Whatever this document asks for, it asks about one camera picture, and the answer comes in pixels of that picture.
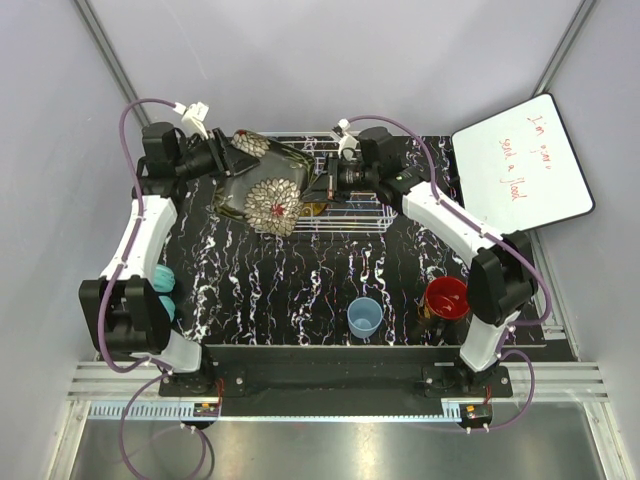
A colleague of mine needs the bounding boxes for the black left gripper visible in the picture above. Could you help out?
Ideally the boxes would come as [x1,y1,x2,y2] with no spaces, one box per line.
[176,128,263,181]

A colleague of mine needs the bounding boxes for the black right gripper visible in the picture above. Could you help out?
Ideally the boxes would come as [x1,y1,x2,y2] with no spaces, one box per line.
[297,154,376,206]

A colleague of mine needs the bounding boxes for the yellow patterned plate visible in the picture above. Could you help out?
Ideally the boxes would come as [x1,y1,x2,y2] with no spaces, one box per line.
[301,203,328,217]

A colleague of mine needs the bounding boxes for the white wire dish rack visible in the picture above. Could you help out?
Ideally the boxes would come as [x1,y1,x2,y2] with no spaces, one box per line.
[264,132,396,235]

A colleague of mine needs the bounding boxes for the black floral square plate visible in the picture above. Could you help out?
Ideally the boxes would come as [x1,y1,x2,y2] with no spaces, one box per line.
[213,130,316,237]

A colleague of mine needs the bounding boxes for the light blue plastic cup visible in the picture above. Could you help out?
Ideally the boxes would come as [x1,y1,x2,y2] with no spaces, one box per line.
[347,297,383,339]

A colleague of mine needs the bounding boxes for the red black lacquer bowl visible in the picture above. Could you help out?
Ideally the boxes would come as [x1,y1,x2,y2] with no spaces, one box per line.
[418,276,470,329]

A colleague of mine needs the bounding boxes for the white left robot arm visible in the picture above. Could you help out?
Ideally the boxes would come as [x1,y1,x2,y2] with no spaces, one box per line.
[79,122,264,396]

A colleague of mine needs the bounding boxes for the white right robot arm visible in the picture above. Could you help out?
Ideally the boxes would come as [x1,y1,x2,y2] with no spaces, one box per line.
[304,120,540,397]

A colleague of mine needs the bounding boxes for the teal cat ear headphones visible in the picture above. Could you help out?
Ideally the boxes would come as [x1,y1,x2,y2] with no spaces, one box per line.
[152,264,176,322]

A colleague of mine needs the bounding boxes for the white whiteboard with red writing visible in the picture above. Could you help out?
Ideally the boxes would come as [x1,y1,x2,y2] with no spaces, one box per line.
[451,93,595,233]

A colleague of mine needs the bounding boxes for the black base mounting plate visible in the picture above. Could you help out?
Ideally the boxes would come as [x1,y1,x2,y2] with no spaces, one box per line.
[159,345,514,421]

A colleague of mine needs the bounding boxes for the aluminium rail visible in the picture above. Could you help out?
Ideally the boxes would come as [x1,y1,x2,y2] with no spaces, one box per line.
[66,362,609,404]

